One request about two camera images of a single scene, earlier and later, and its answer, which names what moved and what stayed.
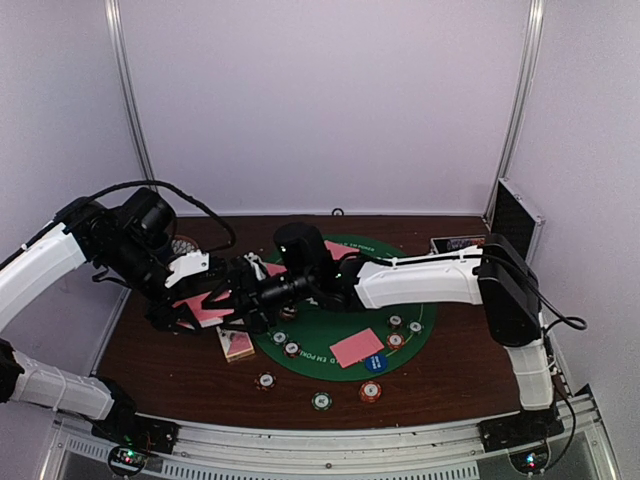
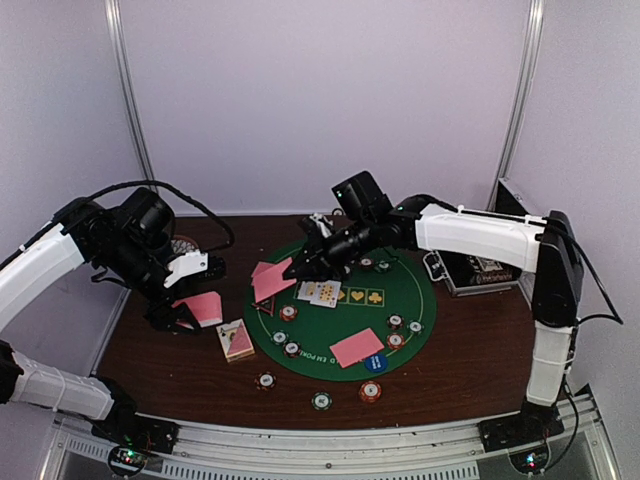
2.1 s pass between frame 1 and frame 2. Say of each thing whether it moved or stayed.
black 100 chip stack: stayed
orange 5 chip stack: stayed
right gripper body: moved
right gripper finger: moved
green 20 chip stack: stayed
